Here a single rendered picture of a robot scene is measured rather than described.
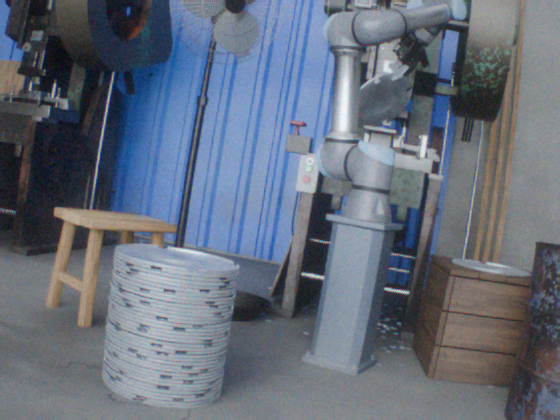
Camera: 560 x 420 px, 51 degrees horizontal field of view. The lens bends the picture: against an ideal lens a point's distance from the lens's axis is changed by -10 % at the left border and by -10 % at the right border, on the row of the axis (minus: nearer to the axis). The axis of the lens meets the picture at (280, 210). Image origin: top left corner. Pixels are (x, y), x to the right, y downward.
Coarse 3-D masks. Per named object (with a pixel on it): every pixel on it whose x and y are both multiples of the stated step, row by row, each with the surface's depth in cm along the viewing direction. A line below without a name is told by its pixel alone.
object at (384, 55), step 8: (384, 48) 262; (392, 48) 261; (376, 56) 263; (384, 56) 262; (392, 56) 262; (376, 64) 263; (384, 64) 262; (376, 72) 263; (384, 72) 262; (376, 80) 262
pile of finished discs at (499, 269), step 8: (456, 264) 202; (464, 264) 206; (472, 264) 209; (480, 264) 206; (488, 264) 219; (496, 264) 218; (496, 272) 191; (504, 272) 197; (512, 272) 202; (520, 272) 206; (528, 272) 206
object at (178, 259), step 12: (120, 252) 137; (132, 252) 144; (144, 252) 147; (156, 252) 147; (168, 252) 150; (180, 252) 158; (192, 252) 160; (156, 264) 132; (168, 264) 137; (180, 264) 139; (192, 264) 142; (204, 264) 145; (216, 264) 148
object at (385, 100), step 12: (372, 84) 240; (384, 84) 243; (396, 84) 245; (408, 84) 248; (360, 96) 243; (372, 96) 246; (384, 96) 249; (396, 96) 251; (408, 96) 254; (360, 108) 248; (372, 108) 252; (384, 108) 255; (396, 108) 257; (360, 120) 254; (372, 120) 257
